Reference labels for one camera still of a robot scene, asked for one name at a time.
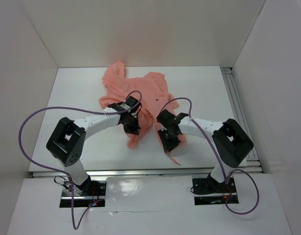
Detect front aluminium rail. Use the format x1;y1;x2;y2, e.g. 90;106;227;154
27;167;216;178

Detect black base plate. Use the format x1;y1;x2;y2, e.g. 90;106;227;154
190;178;239;206
58;180;106;208

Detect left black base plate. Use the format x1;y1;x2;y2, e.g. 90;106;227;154
58;180;106;208

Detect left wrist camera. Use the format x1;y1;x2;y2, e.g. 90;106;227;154
125;96;140;109

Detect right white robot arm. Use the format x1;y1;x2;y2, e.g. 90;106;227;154
157;110;254;194

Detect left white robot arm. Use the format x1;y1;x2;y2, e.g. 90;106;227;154
46;106;140;195

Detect pink zip-up jacket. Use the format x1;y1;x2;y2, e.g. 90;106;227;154
99;61;188;165

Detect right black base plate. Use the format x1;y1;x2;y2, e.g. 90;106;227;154
190;178;239;206

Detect right side aluminium rails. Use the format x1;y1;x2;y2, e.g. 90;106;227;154
221;68;263;173

